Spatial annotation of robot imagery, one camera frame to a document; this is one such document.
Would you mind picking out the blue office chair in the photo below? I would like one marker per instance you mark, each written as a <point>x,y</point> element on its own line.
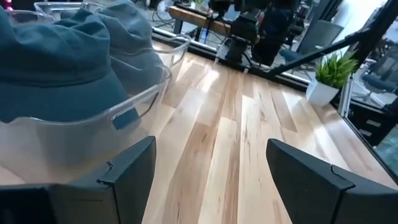
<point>379,82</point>

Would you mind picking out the grey chair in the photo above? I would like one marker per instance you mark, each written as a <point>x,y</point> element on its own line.
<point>320,34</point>

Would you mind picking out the green plant in white pot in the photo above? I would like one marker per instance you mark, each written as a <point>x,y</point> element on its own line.
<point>323,93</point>

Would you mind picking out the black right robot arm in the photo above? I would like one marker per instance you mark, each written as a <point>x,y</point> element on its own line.
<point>242,31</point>

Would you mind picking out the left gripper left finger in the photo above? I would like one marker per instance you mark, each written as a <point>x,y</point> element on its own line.
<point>77,202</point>

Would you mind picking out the slate grey baseball cap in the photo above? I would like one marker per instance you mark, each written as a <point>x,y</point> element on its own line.
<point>133,37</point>

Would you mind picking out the blue baseball cap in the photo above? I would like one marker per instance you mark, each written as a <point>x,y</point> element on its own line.
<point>62,77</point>

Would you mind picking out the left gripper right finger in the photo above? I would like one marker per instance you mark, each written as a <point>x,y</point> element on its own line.
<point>326,199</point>

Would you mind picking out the wooden background table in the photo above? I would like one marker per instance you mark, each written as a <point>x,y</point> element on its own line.
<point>192,17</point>

